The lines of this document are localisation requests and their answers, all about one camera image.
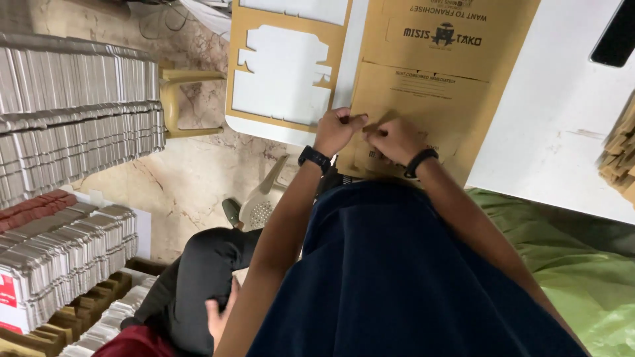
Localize person's right hand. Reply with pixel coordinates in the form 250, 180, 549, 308
361, 117, 436, 167

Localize person's left hand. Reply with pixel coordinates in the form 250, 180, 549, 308
313, 106, 370, 159

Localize printed brown cardboard sheet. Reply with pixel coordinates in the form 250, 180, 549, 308
349, 0, 542, 187

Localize black wristband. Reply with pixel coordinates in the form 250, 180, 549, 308
403, 148, 440, 179

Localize black wrist watch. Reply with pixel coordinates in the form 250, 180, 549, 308
297, 145, 332, 175

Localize beige plastic chair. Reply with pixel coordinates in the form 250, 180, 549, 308
237, 153, 299, 232

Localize dark shoe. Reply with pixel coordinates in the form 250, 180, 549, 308
221, 197, 245, 230

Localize person's dark blue shirt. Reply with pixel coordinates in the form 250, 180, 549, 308
245, 179, 591, 357

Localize yellow plastic chair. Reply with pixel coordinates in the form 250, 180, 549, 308
158, 61, 227, 140

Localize white paper sheets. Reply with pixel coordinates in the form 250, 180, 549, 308
178, 0, 234, 42

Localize stack of brown cardboard pieces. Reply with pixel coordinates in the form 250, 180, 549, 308
596, 93, 635, 207

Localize green plastic sheet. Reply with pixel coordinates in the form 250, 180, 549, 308
465, 187, 635, 357

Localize black phone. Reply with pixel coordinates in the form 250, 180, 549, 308
589, 0, 635, 69

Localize long rows of grey flat boxes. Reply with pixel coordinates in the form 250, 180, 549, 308
0, 32, 167, 210

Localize row of brown cardboard dividers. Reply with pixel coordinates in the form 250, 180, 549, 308
0, 256, 169, 357

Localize row of white flat cartons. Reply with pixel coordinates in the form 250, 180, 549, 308
59, 268, 158, 357

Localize pile of grey folded cartons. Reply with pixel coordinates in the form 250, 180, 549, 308
0, 202, 140, 334

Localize stack of red flat boxes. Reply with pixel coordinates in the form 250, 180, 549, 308
0, 188, 78, 235

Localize brown die-cut cardboard frame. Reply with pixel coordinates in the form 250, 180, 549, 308
225, 0, 353, 134

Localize black cable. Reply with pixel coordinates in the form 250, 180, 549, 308
126, 0, 199, 41

